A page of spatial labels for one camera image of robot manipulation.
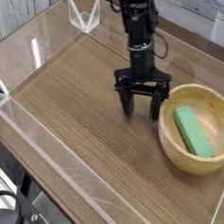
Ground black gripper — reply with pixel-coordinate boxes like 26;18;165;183
113;45;171;122

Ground green rectangular block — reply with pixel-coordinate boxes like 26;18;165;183
173;106;215;158

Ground brown wooden bowl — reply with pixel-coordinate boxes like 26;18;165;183
158;83;224;176

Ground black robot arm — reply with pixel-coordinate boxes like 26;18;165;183
105;0;171;122

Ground black table leg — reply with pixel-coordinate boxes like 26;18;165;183
20;173;32;197

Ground clear acrylic corner bracket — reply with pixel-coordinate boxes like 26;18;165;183
67;0;101;34

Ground clear acrylic front wall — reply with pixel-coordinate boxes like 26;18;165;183
0;78;151;224

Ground grey metal base plate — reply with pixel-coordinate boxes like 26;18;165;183
17;192;73;224

